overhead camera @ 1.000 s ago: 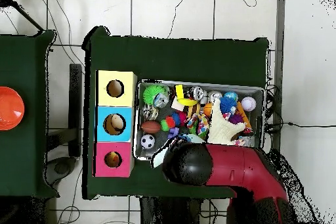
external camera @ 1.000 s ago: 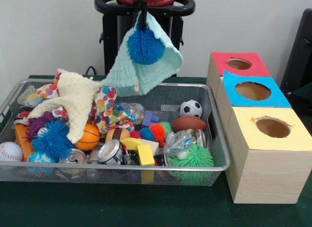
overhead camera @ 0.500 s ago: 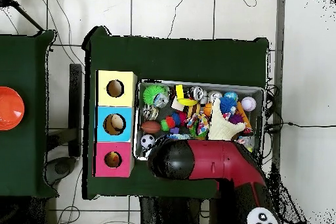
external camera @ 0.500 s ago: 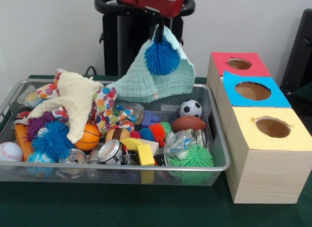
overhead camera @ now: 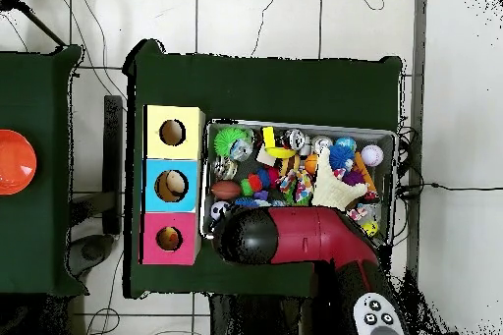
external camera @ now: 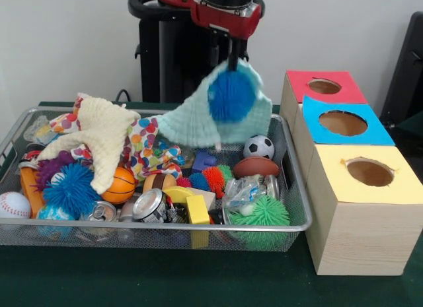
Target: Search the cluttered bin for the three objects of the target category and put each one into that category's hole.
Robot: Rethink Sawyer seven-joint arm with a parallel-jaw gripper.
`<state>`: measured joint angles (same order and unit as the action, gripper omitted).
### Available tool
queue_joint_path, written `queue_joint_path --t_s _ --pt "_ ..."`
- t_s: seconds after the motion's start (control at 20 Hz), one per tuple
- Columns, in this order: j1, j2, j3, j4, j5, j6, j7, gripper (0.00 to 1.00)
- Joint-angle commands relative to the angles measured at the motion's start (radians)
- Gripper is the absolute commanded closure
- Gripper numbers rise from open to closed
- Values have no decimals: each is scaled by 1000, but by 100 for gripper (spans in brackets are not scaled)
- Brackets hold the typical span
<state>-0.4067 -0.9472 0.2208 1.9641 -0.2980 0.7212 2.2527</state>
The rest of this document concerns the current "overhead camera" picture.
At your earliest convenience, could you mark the cream yellow waffle cloth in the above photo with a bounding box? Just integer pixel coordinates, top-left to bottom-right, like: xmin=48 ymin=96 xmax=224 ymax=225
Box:
xmin=310 ymin=145 xmax=368 ymax=212

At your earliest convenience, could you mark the blue fuzzy ball with eyes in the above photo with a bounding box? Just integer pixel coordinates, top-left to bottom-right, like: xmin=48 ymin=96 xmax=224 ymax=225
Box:
xmin=328 ymin=144 xmax=357 ymax=173

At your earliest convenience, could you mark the yellow plush duck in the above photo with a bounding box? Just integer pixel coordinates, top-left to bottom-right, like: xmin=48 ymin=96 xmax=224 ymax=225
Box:
xmin=159 ymin=228 xmax=182 ymax=251

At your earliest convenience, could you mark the wooden box with three holes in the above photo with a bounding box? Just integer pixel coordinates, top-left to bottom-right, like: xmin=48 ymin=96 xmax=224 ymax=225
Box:
xmin=140 ymin=104 xmax=207 ymax=266

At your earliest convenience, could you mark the orange green spiky ball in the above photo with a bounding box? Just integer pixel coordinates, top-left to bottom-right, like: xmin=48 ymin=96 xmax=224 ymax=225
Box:
xmin=241 ymin=171 xmax=265 ymax=196

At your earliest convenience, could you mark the yellow plastic block toy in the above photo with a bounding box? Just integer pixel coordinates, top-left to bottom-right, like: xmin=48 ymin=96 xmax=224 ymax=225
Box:
xmin=261 ymin=125 xmax=298 ymax=160

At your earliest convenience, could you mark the brown toy football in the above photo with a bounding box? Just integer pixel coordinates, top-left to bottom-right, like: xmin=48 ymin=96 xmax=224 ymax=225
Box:
xmin=210 ymin=180 xmax=242 ymax=201

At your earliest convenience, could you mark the small black white soccer ball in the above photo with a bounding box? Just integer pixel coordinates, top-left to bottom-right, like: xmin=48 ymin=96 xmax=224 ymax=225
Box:
xmin=209 ymin=200 xmax=232 ymax=221

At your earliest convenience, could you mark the dark green table cloth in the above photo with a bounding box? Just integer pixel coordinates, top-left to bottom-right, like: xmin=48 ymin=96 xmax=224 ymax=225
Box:
xmin=124 ymin=38 xmax=406 ymax=300
xmin=0 ymin=43 xmax=84 ymax=296

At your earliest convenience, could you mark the white baseball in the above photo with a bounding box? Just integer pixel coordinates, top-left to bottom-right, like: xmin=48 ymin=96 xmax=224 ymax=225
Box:
xmin=361 ymin=143 xmax=386 ymax=167

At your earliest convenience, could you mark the yellow ball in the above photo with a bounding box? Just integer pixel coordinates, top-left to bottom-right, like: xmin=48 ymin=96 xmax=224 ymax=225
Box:
xmin=361 ymin=220 xmax=380 ymax=238

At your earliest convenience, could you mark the orange plate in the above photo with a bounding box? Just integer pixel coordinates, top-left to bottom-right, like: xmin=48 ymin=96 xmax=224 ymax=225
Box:
xmin=0 ymin=129 xmax=38 ymax=196

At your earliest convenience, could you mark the shallow wire mesh bin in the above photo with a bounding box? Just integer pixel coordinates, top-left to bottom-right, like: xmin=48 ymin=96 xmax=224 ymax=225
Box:
xmin=202 ymin=118 xmax=397 ymax=250

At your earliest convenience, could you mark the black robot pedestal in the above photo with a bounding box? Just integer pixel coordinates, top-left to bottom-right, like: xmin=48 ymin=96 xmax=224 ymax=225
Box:
xmin=207 ymin=295 xmax=315 ymax=335

